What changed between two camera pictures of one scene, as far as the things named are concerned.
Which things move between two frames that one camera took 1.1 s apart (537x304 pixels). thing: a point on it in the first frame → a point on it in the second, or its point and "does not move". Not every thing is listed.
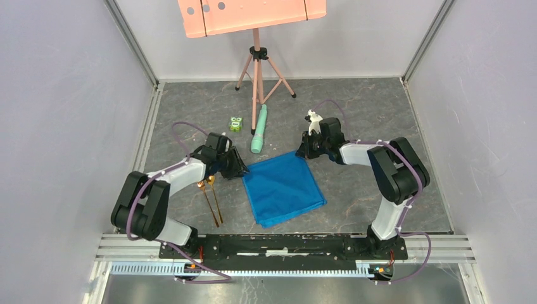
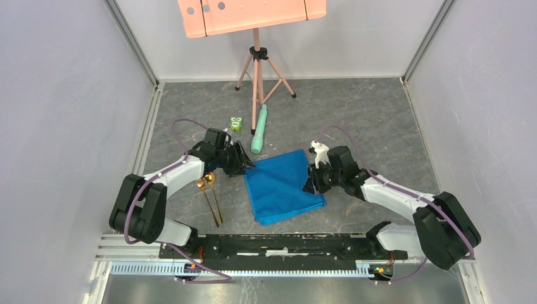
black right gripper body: (315, 145) → (324, 177)
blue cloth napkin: (282, 188) does not move
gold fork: (201, 185) does not move
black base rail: (283, 252) does not move
